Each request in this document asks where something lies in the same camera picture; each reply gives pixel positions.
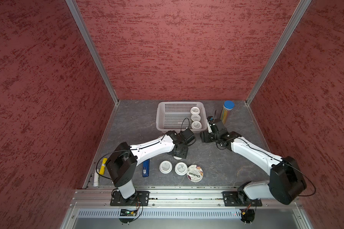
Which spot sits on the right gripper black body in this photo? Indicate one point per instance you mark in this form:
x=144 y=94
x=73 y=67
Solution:
x=215 y=137

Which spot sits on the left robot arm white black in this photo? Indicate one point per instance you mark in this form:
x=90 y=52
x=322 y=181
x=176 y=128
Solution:
x=123 y=161

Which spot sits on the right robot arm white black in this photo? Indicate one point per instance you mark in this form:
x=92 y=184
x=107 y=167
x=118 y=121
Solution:
x=286 y=182

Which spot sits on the wide Chobani yogurt tub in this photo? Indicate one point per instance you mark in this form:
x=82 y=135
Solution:
x=195 y=173

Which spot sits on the white plastic perforated basket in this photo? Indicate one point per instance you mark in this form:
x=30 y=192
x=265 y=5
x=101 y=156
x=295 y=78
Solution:
x=176 y=116

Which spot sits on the blue-capped tube of sticks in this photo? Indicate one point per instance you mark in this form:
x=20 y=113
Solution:
x=226 y=110

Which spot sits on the blue black stapler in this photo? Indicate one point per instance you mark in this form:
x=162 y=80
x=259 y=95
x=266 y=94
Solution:
x=146 y=168

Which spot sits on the yellow marker pen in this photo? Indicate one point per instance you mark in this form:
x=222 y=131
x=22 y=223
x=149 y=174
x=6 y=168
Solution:
x=103 y=166

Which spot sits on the white vented strip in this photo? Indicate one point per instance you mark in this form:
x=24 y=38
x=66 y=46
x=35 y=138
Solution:
x=163 y=214

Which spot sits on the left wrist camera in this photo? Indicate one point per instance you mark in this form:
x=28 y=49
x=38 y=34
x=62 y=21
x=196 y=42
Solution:
x=187 y=136

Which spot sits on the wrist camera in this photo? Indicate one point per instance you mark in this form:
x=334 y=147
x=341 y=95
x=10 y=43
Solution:
x=187 y=136
x=215 y=125

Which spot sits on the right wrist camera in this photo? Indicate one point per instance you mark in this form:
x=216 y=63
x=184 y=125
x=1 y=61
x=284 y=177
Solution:
x=215 y=125

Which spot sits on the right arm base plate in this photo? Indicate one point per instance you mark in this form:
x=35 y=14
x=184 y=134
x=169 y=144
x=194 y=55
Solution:
x=239 y=199

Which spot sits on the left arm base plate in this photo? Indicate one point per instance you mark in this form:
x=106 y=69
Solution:
x=139 y=198

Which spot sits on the right controller board with wires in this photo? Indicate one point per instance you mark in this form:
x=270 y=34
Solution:
x=247 y=216

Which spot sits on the controller board with wires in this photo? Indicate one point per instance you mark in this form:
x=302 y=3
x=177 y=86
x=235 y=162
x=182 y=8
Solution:
x=247 y=216
x=128 y=216

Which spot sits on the left controller board with wires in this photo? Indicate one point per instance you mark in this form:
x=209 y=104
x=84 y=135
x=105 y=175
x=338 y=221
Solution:
x=128 y=216

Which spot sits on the aluminium front rail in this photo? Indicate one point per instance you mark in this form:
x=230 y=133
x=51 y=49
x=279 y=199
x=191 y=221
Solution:
x=159 y=197

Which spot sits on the right aluminium corner post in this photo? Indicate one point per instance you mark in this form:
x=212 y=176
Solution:
x=284 y=38

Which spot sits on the aluminium corner post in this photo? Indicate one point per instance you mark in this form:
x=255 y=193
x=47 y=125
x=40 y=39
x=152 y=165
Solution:
x=75 y=11
x=284 y=38

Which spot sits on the left aluminium corner post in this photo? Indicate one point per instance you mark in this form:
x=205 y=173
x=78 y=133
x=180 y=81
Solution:
x=75 y=11

